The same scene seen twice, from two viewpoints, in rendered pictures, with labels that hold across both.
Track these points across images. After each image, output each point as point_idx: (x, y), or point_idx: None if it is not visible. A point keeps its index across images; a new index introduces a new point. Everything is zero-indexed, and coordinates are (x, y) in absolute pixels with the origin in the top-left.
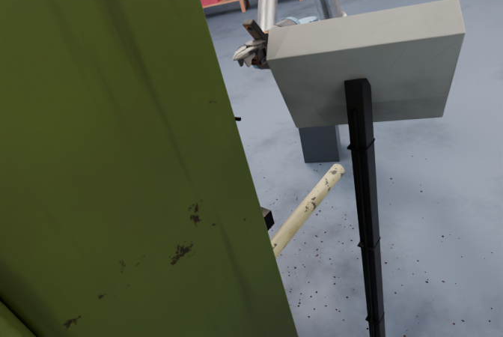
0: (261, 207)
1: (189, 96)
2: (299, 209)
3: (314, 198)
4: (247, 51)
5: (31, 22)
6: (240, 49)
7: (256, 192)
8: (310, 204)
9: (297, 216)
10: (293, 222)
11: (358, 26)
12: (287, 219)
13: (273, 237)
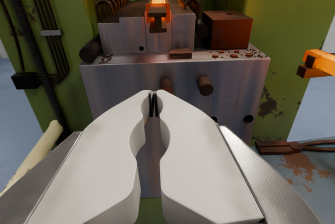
0: (20, 75)
1: None
2: (24, 167)
3: (2, 190)
4: (89, 128)
5: None
6: (211, 156)
7: (2, 44)
8: (9, 180)
9: (25, 159)
10: (29, 153)
11: None
12: (39, 154)
13: (48, 134)
